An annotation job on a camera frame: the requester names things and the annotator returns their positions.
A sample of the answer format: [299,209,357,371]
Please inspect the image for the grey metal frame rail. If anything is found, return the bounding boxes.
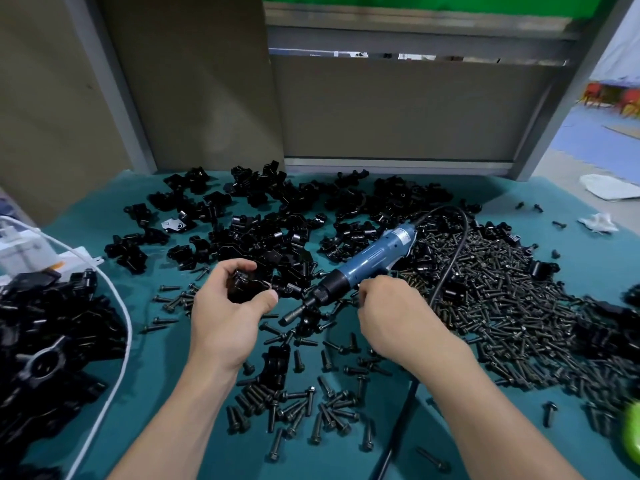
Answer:
[283,157,516,177]
[264,2,587,66]

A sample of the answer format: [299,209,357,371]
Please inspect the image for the person's right hand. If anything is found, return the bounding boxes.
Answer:
[357,275,474,381]

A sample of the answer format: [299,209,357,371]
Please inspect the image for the heap of assembled black brackets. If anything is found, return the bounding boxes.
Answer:
[0,269,129,480]

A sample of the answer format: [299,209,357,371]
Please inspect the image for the teal table mat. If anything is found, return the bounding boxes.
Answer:
[20,170,640,480]

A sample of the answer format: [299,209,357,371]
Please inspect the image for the green round object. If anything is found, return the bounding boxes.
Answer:
[621,401,640,465]

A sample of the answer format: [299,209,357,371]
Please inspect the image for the red chairs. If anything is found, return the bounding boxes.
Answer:
[581,82,640,118]

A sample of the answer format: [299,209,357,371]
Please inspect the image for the person's left forearm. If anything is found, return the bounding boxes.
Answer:
[106,356,243,480]

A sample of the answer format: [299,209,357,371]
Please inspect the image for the grey metal frame post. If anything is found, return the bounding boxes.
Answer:
[506,0,639,182]
[61,0,159,175]

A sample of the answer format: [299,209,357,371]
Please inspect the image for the scattered group of black screws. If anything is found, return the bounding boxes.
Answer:
[142,267,396,463]

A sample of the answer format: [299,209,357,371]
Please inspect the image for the white power adapter box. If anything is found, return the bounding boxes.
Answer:
[0,217,106,286]

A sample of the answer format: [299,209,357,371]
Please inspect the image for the heap of black clamp pieces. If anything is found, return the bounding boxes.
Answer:
[104,161,483,296]

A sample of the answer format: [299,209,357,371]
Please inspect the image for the black power cable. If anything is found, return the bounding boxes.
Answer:
[370,205,471,480]

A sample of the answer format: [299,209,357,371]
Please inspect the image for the blue electric screwdriver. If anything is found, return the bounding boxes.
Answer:
[278,223,418,327]

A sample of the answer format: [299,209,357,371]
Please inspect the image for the crumpled white paper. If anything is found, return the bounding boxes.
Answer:
[577,213,620,234]

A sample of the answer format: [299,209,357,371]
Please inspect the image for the black plastic clamp part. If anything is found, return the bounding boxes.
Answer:
[257,344,292,391]
[227,269,274,304]
[527,259,561,281]

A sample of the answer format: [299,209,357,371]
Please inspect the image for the green board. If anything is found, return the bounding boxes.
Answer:
[262,0,607,19]

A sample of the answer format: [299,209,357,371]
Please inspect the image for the white cloth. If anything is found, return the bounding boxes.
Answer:
[579,174,640,202]

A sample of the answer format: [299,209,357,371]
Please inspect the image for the large pile of black screws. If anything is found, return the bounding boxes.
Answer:
[395,227,640,435]

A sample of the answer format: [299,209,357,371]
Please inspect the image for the brown cardboard panel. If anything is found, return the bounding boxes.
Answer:
[96,0,286,172]
[271,54,565,163]
[0,0,134,226]

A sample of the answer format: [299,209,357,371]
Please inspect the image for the person's right forearm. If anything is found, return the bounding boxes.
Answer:
[413,345,586,480]

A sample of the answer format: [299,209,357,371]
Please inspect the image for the person's left hand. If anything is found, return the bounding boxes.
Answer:
[187,258,280,379]

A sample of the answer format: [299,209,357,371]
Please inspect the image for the white cable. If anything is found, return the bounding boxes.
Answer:
[0,215,134,480]

